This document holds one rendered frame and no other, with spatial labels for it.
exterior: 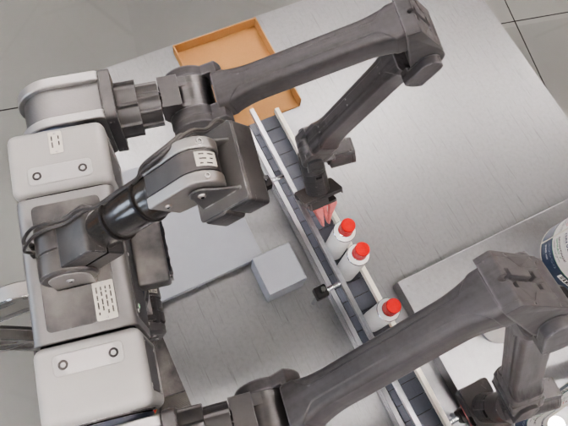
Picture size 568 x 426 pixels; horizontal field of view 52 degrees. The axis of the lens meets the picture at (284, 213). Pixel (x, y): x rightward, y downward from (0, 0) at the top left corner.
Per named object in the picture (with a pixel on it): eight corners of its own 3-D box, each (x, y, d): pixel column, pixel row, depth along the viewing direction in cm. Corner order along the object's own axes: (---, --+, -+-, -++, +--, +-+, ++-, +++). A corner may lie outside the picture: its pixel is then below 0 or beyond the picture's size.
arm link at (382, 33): (425, -32, 85) (448, 24, 82) (427, 17, 97) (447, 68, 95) (153, 76, 93) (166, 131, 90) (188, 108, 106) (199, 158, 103)
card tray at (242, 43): (299, 106, 165) (301, 98, 161) (215, 139, 159) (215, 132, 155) (254, 25, 173) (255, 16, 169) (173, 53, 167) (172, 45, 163)
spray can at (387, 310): (385, 326, 140) (410, 311, 121) (367, 335, 139) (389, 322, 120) (375, 307, 142) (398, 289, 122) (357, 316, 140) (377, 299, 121)
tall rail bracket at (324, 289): (335, 298, 147) (348, 283, 131) (310, 310, 145) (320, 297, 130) (330, 286, 148) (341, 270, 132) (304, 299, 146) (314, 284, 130)
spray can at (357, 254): (358, 276, 144) (379, 254, 125) (341, 286, 143) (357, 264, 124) (348, 259, 145) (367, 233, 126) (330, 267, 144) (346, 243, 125)
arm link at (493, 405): (493, 395, 103) (505, 427, 102) (527, 385, 105) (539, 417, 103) (477, 395, 110) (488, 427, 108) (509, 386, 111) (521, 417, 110)
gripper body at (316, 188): (344, 193, 136) (339, 167, 132) (306, 210, 134) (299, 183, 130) (331, 183, 142) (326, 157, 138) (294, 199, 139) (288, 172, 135)
